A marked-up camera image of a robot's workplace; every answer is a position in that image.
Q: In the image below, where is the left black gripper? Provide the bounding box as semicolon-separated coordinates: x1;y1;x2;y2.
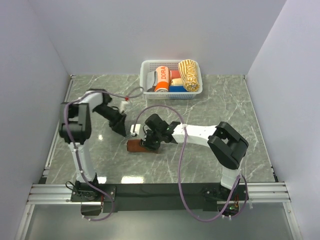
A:
93;104;127;137

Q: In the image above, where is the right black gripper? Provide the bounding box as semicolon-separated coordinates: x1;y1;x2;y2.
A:
140;127;164;153

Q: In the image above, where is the brown towel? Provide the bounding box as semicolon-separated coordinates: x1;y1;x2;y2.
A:
126;139;159;154

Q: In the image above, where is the yellow striped Doraemon towel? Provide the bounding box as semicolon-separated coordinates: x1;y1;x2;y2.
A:
177;59;200;92

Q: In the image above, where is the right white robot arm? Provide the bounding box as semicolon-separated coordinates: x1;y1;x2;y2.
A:
131;113;249;200

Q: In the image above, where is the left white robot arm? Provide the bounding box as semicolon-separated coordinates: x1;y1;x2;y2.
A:
58;89;129;202

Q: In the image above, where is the blue rolled towel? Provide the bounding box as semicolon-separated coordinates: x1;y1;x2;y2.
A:
169;85;187;93

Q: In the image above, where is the cream rolled towel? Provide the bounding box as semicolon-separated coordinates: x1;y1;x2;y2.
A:
170;78;183;86

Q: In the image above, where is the grey rolled towel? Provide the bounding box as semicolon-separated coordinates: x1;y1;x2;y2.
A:
146;71;158;92

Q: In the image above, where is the orange white rolled towel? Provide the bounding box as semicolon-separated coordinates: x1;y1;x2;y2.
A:
154;66;171;93

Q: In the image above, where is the red rolled towel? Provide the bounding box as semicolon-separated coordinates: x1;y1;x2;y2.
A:
170;70;181;79

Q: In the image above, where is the white plastic basket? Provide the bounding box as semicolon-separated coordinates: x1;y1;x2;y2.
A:
140;59;203;100

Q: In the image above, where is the black base beam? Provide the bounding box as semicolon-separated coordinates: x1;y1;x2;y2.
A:
70;182;249;213

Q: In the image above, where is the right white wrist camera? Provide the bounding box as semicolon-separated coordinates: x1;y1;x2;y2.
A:
130;124;144;138

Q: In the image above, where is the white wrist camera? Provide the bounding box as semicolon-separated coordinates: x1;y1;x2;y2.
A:
130;124;144;138
119;97;131;113

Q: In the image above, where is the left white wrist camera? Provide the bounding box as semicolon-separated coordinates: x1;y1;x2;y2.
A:
119;97;131;113

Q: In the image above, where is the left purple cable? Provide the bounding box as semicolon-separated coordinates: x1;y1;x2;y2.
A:
63;86;146;222

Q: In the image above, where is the aluminium rail frame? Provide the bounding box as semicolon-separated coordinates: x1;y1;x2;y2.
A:
16;74;300;240

